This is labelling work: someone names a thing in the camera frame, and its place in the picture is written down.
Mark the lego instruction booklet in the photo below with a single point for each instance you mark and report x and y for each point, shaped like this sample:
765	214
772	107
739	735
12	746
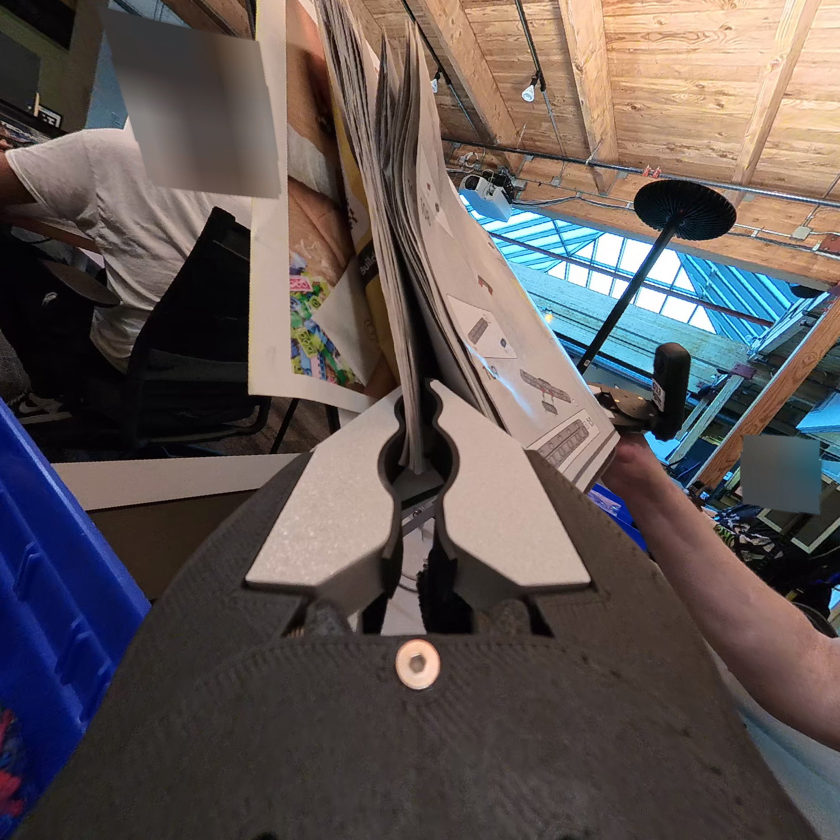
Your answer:
472	282

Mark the white ceiling projector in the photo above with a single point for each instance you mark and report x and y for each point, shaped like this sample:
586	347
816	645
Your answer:
485	193

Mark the colourful toy box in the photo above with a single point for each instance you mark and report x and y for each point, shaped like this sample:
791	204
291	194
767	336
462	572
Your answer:
26	131

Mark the blue plastic bin with tag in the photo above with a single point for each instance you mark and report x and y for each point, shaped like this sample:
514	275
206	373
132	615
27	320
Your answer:
52	590

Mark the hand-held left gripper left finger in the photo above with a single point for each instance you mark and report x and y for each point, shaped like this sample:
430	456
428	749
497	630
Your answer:
328	525

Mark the black office chair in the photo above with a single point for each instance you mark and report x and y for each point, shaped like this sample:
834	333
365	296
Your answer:
190	308

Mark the person's right forearm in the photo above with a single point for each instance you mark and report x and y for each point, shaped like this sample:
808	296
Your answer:
722	577

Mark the wooden support post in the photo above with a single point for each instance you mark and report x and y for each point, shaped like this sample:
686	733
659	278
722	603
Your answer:
774	394

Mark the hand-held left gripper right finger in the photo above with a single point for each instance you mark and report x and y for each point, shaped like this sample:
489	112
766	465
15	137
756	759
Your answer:
512	525

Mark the ceiling spotlight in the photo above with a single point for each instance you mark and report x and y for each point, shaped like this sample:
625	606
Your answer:
435	84
529	92

